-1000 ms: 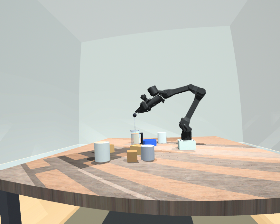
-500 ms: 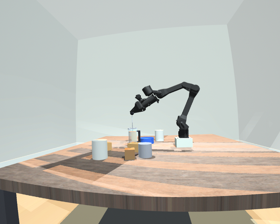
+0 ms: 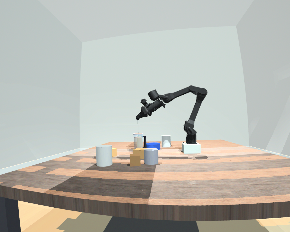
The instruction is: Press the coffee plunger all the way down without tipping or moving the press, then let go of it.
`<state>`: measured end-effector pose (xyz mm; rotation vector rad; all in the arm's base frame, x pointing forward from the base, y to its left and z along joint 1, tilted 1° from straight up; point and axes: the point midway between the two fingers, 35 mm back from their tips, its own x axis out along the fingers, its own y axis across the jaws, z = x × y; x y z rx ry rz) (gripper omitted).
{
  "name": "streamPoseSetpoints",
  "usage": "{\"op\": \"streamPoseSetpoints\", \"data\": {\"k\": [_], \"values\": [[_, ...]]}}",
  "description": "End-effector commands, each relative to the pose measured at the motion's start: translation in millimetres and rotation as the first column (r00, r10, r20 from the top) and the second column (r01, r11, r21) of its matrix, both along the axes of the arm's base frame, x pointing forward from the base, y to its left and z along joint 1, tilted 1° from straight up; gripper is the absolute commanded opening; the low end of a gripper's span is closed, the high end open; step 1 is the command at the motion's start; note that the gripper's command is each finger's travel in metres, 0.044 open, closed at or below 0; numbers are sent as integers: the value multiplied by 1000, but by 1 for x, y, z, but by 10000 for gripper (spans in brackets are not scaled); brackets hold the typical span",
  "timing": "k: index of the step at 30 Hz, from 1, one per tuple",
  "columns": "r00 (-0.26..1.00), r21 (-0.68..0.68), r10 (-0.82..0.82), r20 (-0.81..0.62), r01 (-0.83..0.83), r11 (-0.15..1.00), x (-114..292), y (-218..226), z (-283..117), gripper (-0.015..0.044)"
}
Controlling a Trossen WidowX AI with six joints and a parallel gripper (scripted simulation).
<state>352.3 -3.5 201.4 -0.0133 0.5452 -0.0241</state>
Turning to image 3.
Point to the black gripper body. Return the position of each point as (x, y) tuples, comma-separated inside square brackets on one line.
[(149, 109)]

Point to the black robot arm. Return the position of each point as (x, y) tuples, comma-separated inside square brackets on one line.
[(166, 98)]

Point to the tan cardboard box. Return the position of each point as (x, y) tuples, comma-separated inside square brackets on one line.
[(135, 160)]

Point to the orange rectangular block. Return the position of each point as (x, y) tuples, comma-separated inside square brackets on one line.
[(139, 151), (114, 152)]

